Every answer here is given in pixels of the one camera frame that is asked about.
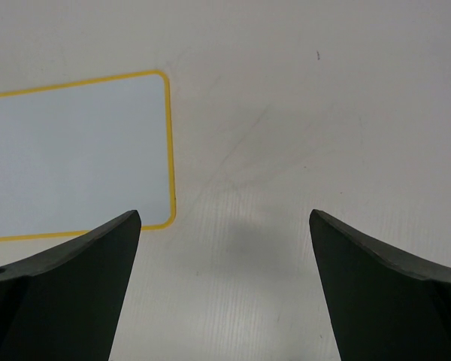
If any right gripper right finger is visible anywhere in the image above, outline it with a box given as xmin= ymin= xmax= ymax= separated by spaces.
xmin=309 ymin=210 xmax=451 ymax=360

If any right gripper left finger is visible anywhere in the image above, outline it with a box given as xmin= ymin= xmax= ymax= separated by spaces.
xmin=0 ymin=211 xmax=141 ymax=360

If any yellow-framed small whiteboard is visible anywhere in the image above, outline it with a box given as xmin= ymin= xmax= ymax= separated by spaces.
xmin=0 ymin=70 xmax=177 ymax=241

